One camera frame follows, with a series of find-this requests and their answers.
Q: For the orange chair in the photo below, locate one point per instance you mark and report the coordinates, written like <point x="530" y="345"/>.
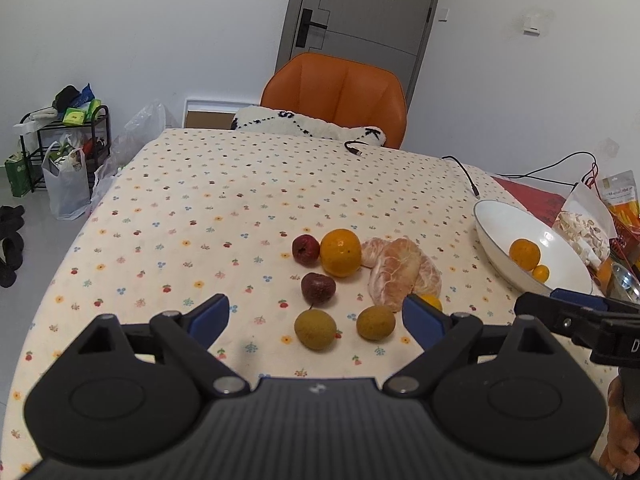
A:
<point x="340" y="90"/>

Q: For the red table mat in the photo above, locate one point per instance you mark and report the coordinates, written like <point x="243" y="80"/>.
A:
<point x="535" y="197"/>

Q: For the blue packet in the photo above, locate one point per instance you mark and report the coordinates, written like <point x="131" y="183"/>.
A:
<point x="87" y="94"/>

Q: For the black metal rack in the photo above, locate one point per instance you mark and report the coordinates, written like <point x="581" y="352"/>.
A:
<point x="102" y="130"/>

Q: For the dark red fruit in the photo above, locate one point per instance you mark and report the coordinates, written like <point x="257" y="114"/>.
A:
<point x="318" y="287"/>
<point x="305" y="249"/>

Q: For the red plastic wrapper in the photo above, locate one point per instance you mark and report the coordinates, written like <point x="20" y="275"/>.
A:
<point x="627" y="245"/>

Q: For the small orange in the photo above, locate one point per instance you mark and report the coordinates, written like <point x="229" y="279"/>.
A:
<point x="433" y="302"/>
<point x="541" y="273"/>

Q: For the medium orange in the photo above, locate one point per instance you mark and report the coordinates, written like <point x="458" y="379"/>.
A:
<point x="524" y="253"/>

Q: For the floral tablecloth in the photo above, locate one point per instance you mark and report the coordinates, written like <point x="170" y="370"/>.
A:
<point x="200" y="210"/>

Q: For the clear bag of nougat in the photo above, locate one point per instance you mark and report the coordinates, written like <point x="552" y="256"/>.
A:
<point x="582" y="227"/>

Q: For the large peeled pomelo piece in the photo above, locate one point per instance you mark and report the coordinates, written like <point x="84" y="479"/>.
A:
<point x="400" y="275"/>

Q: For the large orange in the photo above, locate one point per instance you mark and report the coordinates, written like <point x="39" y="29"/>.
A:
<point x="340" y="252"/>

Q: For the white framed board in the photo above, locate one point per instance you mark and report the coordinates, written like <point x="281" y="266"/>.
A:
<point x="215" y="116"/>

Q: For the black cloth bundle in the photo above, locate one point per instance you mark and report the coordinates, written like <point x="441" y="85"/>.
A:
<point x="67" y="96"/>

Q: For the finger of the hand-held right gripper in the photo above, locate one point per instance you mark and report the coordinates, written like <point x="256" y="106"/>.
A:
<point x="545" y="310"/>
<point x="575" y="296"/>

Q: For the white pillow with black pattern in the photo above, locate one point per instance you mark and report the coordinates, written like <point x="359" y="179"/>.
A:
<point x="270" y="121"/>

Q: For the orange snack pouch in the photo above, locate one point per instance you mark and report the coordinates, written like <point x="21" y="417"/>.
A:
<point x="625" y="200"/>

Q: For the clear plastic bag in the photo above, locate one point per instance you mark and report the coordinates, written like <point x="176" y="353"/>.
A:
<point x="145" y="125"/>

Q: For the white wall box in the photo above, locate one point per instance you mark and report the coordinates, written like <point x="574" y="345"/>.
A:
<point x="533" y="24"/>

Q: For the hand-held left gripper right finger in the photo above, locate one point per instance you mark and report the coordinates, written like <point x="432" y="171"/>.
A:
<point x="420" y="320"/>

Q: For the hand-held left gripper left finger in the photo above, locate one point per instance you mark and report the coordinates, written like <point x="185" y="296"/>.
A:
<point x="212" y="312"/>

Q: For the person's right hand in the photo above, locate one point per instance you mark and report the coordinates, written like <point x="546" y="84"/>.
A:
<point x="620" y="440"/>

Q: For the green packet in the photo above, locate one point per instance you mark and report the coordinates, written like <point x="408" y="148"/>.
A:
<point x="77" y="116"/>

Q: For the white shopping bag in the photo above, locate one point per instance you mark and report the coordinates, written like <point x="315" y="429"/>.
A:
<point x="67" y="190"/>

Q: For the blank wall plate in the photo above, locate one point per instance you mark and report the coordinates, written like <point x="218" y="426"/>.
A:
<point x="610" y="148"/>

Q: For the metal spoon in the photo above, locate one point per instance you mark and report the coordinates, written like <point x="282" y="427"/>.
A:
<point x="625" y="280"/>

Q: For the black slipper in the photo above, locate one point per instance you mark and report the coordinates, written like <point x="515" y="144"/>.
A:
<point x="10" y="260"/>
<point x="11" y="217"/>

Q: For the brown round fruit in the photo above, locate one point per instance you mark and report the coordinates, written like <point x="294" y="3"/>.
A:
<point x="315" y="329"/>
<point x="376" y="322"/>

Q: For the grey door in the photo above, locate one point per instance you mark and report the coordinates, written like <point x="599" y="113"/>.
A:
<point x="370" y="10"/>

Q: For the white bowl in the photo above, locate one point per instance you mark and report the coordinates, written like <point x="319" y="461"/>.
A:
<point x="500" y="225"/>

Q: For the green carton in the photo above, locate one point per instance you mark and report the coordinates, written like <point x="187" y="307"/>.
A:
<point x="17" y="175"/>

